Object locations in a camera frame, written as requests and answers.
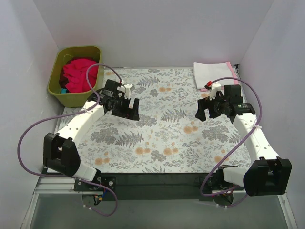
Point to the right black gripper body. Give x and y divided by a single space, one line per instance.
210 109

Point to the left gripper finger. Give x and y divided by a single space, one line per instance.
123 112
135 110

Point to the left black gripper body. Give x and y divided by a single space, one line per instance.
127 109

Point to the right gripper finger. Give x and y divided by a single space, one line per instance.
203 104
213 112

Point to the bright red t shirt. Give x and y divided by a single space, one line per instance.
79 75

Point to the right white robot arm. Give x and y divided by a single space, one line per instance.
268 173

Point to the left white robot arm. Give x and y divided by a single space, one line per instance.
60 151

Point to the folded pink t shirt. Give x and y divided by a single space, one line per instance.
232 71

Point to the olive green plastic bin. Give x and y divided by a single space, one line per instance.
71 100

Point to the floral patterned table mat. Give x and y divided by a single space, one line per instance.
168 137

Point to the teal cloth in bin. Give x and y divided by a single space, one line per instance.
64 90

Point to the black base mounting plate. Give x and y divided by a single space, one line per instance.
154 186

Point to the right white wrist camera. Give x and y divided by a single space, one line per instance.
213 88

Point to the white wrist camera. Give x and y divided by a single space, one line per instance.
213 88
127 90

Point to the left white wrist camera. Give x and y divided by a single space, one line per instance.
127 90

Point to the aluminium frame rail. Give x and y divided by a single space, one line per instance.
54 185

